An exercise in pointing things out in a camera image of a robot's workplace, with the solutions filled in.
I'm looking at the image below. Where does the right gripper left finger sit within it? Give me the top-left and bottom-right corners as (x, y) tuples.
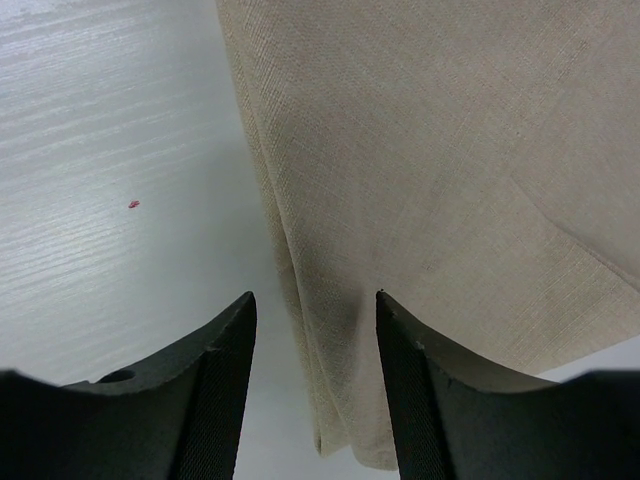
(1, 292), (257, 479)

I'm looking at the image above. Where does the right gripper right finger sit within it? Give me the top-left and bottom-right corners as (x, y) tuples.
(376, 292), (639, 479)

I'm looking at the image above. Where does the beige cloth napkin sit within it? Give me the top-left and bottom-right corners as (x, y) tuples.
(217, 1), (639, 470)

